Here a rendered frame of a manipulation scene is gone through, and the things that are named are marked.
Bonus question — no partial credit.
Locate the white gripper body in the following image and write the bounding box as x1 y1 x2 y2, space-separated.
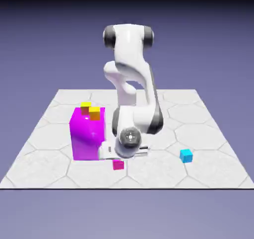
98 141 150 161

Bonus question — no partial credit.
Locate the small magenta cube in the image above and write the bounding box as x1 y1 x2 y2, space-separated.
112 159 125 171

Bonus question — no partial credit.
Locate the small yellow cube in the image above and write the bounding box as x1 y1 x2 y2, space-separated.
88 106 101 121
80 102 92 116

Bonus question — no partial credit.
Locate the small cyan cube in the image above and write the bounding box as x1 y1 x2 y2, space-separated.
179 149 193 164

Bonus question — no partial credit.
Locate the large magenta box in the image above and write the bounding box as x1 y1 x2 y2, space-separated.
68 107 106 162

